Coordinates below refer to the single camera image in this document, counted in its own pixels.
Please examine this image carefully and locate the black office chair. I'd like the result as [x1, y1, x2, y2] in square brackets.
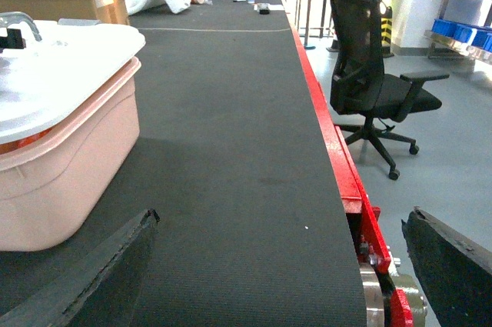
[330, 0, 447, 180]

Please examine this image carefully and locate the steel shelf with blue bins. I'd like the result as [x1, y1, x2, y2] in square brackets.
[424, 0, 491, 65]

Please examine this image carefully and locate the pink plastic storage box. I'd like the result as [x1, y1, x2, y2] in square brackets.
[1, 57, 141, 252]

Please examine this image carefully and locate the white box lid grey handle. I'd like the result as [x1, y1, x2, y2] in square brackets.
[1, 18, 145, 143]

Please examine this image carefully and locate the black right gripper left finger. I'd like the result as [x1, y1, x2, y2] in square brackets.
[1, 209, 160, 326]

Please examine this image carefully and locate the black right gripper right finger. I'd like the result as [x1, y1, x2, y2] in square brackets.
[401, 207, 491, 326]

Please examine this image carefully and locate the black yellow striped bollard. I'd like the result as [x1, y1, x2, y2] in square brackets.
[381, 6, 394, 58]

